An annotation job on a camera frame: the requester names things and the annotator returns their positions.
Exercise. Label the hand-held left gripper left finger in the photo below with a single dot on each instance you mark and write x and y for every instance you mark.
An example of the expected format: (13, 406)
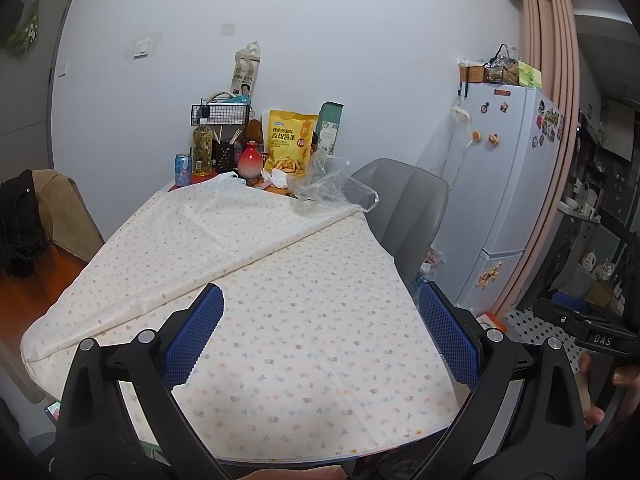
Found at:
(195, 335)

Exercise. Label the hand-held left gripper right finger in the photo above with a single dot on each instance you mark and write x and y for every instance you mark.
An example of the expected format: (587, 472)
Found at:
(450, 335)

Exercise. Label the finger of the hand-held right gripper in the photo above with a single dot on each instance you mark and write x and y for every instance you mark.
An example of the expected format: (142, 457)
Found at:
(552, 310)

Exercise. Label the person's right hand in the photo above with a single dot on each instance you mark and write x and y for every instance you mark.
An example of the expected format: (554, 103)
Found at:
(592, 415)

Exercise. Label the person's left hand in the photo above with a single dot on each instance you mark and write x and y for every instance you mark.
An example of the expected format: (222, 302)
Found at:
(290, 474)

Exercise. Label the orange white box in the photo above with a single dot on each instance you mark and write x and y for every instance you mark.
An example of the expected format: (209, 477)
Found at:
(490, 322)

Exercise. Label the floral white tablecloth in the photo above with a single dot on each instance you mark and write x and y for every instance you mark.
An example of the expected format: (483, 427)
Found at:
(300, 310)

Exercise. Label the dark kitchen shelf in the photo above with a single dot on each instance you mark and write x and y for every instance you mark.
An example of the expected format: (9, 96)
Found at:
(605, 210)

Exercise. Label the grey chair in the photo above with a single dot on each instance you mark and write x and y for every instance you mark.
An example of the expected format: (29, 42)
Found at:
(400, 210)

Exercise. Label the white fridge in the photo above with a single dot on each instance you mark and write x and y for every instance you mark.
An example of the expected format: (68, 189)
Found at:
(500, 185)

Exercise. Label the blue drink can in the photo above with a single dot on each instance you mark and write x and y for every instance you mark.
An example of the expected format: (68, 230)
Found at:
(183, 170)

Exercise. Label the small crumpled white paper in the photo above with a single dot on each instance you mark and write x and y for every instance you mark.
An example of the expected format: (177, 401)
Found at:
(276, 179)

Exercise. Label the brown upholstered chair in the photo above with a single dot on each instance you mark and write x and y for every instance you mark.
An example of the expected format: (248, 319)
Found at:
(65, 210)

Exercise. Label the yellow figure magnet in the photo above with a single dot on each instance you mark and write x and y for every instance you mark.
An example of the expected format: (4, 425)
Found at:
(493, 139)

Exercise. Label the red white vase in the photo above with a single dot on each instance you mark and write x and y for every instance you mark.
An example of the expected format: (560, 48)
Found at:
(250, 162)

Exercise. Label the black utensil holder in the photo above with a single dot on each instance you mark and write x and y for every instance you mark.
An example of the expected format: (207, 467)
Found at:
(225, 156)

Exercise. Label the yellow oil bottle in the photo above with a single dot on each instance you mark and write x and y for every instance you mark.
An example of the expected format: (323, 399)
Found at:
(203, 150)

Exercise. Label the orange round magnet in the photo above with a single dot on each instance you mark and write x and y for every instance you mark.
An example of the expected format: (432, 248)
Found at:
(477, 136)

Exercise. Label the clear plastic bag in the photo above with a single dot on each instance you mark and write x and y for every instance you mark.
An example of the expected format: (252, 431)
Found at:
(330, 185)

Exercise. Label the black garment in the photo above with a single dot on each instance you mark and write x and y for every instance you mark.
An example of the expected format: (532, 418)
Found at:
(20, 225)

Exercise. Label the white hanging bag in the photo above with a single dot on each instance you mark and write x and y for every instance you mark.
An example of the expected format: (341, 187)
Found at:
(460, 125)

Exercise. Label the brown round object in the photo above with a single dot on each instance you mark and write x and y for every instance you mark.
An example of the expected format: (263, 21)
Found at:
(255, 131)

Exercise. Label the yellow snack bag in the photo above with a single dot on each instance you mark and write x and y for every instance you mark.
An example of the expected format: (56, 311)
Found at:
(290, 140)

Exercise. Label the green tissue box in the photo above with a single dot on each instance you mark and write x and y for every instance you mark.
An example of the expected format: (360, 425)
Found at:
(530, 75)

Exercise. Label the green carton box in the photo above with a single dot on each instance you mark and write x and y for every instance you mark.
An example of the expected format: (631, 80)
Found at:
(330, 125)

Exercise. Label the brown basket with items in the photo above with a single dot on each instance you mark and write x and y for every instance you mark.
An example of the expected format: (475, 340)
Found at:
(487, 72)

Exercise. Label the printed paper bag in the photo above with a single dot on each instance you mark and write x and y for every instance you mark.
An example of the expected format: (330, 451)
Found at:
(246, 75)

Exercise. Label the green hanging cloth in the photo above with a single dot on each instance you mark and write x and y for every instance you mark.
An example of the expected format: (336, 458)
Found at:
(25, 30)

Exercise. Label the white light switch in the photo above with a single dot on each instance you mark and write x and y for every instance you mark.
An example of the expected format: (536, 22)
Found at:
(141, 47)

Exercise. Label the small white wall plate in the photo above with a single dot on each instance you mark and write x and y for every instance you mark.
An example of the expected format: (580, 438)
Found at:
(62, 70)

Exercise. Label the square white wall plate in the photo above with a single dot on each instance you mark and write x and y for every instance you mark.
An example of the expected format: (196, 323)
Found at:
(227, 29)

